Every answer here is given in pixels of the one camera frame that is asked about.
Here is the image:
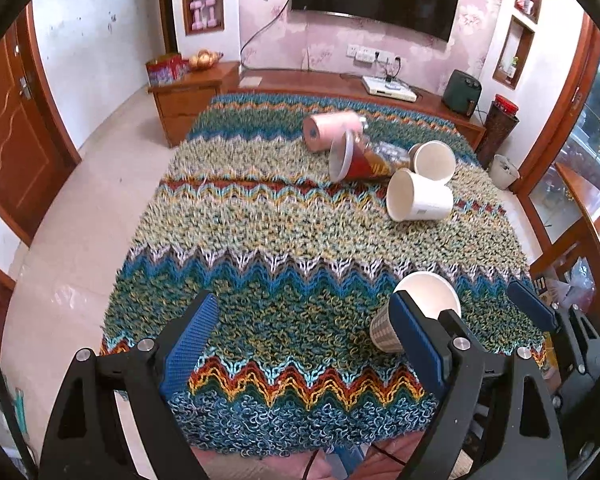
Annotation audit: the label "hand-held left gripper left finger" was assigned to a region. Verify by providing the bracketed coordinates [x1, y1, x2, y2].
[39, 291, 220, 480]

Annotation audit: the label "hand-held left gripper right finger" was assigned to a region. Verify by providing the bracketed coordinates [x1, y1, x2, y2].
[387, 290, 570, 480]

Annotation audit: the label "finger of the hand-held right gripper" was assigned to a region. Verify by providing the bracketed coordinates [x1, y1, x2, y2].
[506, 280, 600, 378]

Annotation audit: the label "checkered paper cup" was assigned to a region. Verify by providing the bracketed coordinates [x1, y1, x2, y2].
[369, 271, 462, 353]

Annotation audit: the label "large white paper cup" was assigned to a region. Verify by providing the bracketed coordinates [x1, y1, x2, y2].
[386, 167, 454, 222]

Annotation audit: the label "small white paper cup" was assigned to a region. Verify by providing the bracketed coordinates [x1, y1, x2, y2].
[408, 140, 457, 184]

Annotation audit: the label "red clear plastic cup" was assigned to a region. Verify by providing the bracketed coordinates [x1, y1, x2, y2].
[328, 130, 413, 182]

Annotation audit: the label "pink cup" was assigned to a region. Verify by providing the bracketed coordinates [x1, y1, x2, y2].
[302, 111, 368, 152]

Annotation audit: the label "white waste bin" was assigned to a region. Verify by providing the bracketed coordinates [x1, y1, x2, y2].
[490, 154, 522, 190]

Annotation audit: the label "zigzag knitted blanket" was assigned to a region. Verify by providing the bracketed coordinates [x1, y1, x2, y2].
[100, 91, 548, 458]

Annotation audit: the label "tall dark basket red lid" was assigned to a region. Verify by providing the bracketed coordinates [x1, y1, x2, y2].
[476, 94, 521, 168]

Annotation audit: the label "glass display cabinet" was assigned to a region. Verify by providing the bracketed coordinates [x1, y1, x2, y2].
[525, 10, 600, 261]

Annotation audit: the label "dark green appliance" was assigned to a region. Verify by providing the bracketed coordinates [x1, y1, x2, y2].
[442, 69, 482, 113]

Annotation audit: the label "small wooden cabinet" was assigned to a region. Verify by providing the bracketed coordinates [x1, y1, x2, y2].
[147, 61, 241, 148]

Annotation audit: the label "white set-top box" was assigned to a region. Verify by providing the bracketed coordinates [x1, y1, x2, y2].
[362, 75, 417, 102]

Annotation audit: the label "brown wooden door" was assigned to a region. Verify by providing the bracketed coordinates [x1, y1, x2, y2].
[0, 5, 81, 246]

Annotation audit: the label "red tin box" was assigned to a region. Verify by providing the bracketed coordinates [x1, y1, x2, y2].
[146, 53, 190, 86]

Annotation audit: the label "bowl of fruit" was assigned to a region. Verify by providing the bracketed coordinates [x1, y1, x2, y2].
[187, 49, 224, 71]

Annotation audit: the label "long wooden tv console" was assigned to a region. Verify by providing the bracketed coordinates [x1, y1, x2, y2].
[240, 69, 487, 151]

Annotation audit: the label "white wall power outlets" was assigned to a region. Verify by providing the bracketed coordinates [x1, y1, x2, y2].
[346, 44, 402, 67]

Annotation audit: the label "black television cable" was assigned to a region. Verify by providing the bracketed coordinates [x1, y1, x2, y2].
[240, 0, 294, 68]

